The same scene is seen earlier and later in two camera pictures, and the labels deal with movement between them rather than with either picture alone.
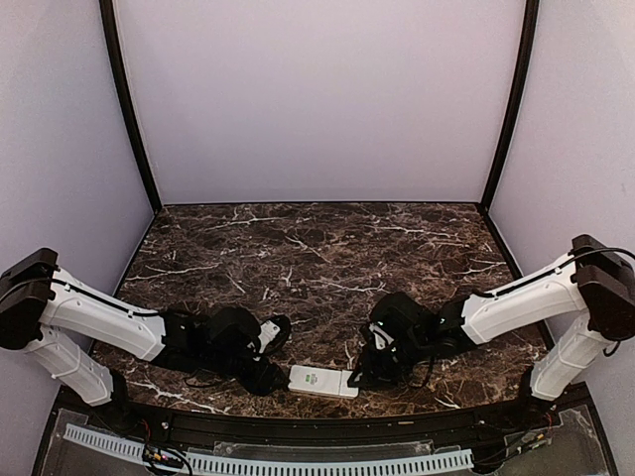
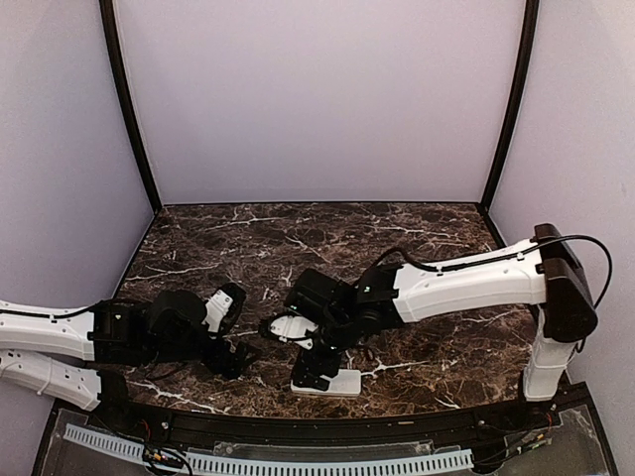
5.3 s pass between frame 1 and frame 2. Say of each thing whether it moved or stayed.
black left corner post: stayed
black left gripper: moved
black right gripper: moved
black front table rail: stayed
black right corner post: stayed
